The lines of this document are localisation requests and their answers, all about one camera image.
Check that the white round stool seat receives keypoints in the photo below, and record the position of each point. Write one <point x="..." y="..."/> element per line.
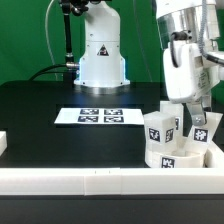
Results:
<point x="174" y="155"/>

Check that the white sheet with markers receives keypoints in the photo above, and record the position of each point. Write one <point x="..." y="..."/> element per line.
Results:
<point x="100" y="116"/>

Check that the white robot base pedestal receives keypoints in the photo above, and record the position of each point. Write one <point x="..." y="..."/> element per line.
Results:
<point x="102" y="65"/>

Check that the white U-shaped fence wall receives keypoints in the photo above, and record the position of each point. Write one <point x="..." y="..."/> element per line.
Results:
<point x="143" y="181"/>

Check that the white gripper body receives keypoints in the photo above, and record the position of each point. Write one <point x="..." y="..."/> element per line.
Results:
<point x="187" y="75"/>

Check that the black camera stand pole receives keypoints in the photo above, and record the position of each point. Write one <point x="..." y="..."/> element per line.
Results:
<point x="77" y="7"/>

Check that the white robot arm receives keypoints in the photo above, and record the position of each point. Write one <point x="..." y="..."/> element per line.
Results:
<point x="192" y="21"/>

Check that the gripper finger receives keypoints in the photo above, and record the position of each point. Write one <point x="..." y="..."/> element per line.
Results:
<point x="197" y="113"/>

